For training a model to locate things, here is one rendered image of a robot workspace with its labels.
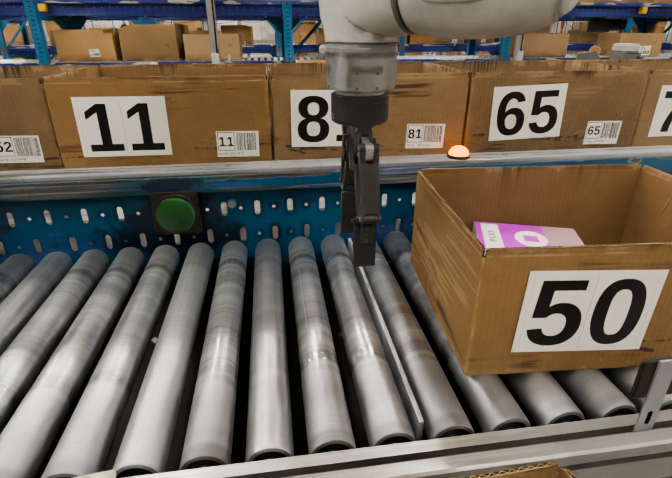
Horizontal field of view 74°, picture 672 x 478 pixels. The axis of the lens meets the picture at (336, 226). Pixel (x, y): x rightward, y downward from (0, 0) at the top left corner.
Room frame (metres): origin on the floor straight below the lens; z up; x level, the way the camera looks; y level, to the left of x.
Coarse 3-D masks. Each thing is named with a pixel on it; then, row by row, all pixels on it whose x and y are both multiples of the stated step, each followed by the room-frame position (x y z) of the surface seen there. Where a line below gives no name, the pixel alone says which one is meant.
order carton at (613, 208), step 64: (448, 192) 0.70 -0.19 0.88; (512, 192) 0.71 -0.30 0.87; (576, 192) 0.72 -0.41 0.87; (640, 192) 0.72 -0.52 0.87; (448, 256) 0.51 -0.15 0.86; (512, 256) 0.42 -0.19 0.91; (576, 256) 0.42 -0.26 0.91; (640, 256) 0.43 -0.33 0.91; (448, 320) 0.49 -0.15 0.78; (512, 320) 0.42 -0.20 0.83
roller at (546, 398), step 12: (528, 372) 0.42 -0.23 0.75; (540, 372) 0.42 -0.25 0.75; (516, 384) 0.42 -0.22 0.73; (528, 384) 0.41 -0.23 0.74; (540, 384) 0.40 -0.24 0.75; (552, 384) 0.40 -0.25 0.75; (528, 396) 0.40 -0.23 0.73; (540, 396) 0.39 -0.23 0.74; (552, 396) 0.38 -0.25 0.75; (564, 396) 0.38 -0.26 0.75; (528, 408) 0.39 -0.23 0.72; (540, 408) 0.38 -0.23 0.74; (552, 408) 0.37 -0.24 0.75; (564, 408) 0.36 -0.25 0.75; (576, 408) 0.37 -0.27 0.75; (540, 420) 0.37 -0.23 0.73; (552, 420) 0.36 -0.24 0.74; (564, 420) 0.36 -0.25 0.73; (576, 420) 0.37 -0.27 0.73
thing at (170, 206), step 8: (168, 200) 0.76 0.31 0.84; (176, 200) 0.76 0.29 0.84; (184, 200) 0.77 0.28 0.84; (160, 208) 0.76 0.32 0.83; (168, 208) 0.76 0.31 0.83; (176, 208) 0.76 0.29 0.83; (184, 208) 0.76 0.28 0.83; (192, 208) 0.77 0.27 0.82; (160, 216) 0.76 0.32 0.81; (168, 216) 0.76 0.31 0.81; (176, 216) 0.76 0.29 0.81; (184, 216) 0.76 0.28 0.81; (192, 216) 0.77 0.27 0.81; (160, 224) 0.76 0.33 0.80; (168, 224) 0.76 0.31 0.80; (176, 224) 0.76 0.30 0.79; (184, 224) 0.76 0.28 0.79; (192, 224) 0.77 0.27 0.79; (176, 232) 0.76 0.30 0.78
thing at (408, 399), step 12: (348, 240) 0.80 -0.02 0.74; (348, 252) 0.80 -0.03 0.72; (360, 276) 0.67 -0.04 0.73; (372, 300) 0.58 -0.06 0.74; (372, 312) 0.58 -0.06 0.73; (384, 324) 0.52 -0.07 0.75; (384, 336) 0.50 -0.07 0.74; (384, 348) 0.50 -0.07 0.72; (396, 360) 0.45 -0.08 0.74; (396, 372) 0.44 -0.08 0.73; (396, 384) 0.44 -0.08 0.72; (408, 384) 0.41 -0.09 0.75; (408, 396) 0.39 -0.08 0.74; (408, 408) 0.39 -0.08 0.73; (420, 420) 0.35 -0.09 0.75; (420, 432) 0.35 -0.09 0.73
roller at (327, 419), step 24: (312, 264) 0.70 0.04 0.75; (312, 288) 0.61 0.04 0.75; (312, 312) 0.54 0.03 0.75; (312, 336) 0.49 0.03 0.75; (312, 360) 0.44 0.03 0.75; (336, 360) 0.46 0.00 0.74; (312, 384) 0.40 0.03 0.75; (336, 384) 0.41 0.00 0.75; (312, 408) 0.37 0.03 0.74; (336, 408) 0.37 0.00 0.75; (312, 432) 0.34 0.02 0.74; (336, 432) 0.33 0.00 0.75
